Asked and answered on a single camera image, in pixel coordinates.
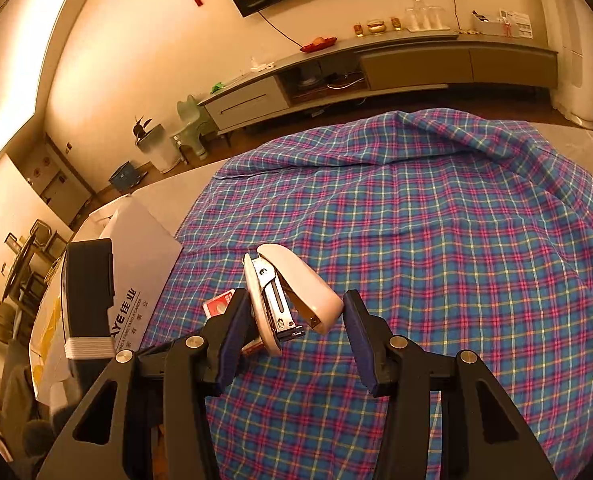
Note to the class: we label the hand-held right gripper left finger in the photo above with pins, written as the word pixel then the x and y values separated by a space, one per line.
pixel 236 345

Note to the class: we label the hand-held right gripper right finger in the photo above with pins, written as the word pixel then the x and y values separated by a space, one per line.
pixel 364 350

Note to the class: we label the red and white carton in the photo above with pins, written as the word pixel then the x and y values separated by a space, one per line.
pixel 219 305

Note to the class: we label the white cardboard box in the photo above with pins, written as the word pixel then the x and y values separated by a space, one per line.
pixel 141 240

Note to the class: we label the pink stapler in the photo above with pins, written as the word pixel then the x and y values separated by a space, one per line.
pixel 306 285

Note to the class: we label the dark dining table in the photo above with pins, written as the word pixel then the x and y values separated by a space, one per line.
pixel 21 275

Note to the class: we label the dark dining chair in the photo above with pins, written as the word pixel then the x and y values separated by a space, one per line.
pixel 1 325
pixel 44 235

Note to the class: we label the blue crate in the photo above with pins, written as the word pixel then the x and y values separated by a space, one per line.
pixel 126 176

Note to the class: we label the dark cloth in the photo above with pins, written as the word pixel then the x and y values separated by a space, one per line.
pixel 21 390

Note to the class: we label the blue plaid cloth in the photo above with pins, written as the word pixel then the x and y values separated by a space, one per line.
pixel 426 235

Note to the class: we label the white bin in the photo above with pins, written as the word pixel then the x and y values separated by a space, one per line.
pixel 161 152

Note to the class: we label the dark potted plant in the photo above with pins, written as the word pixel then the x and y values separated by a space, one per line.
pixel 142 130

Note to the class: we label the pale green chair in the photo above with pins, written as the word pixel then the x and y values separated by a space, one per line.
pixel 191 120

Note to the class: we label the small green item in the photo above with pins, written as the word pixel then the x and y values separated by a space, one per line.
pixel 217 88

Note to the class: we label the white item on cabinet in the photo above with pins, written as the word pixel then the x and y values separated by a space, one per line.
pixel 261 66

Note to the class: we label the long grey tv cabinet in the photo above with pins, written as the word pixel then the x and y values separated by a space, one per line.
pixel 416 62

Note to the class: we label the red fruit plate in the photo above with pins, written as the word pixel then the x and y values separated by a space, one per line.
pixel 319 44

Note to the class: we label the small gold ornament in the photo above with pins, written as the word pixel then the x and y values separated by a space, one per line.
pixel 396 25
pixel 359 30

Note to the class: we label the wide gold ornament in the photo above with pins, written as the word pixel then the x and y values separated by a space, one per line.
pixel 376 27

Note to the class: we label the cluster of clear glasses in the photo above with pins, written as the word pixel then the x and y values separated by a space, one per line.
pixel 426 17

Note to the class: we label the white organiser box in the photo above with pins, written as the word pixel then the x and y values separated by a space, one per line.
pixel 486 25

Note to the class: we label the white desk calendar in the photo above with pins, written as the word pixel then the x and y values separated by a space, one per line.
pixel 518 24

